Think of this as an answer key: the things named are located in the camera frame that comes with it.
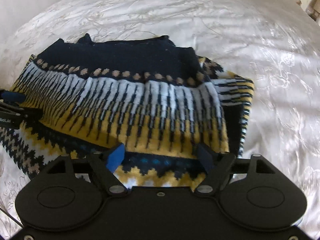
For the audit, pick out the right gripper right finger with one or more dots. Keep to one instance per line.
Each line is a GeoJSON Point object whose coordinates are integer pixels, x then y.
{"type": "Point", "coordinates": [217, 167]}

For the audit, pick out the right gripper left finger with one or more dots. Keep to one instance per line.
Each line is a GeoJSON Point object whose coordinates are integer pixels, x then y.
{"type": "Point", "coordinates": [102, 168]}

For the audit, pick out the navy yellow patterned knit sweater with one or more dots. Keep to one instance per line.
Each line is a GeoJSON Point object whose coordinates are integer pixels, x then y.
{"type": "Point", "coordinates": [157, 99]}

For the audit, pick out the white embroidered bedspread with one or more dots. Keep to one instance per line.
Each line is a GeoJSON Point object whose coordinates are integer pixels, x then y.
{"type": "Point", "coordinates": [272, 42]}

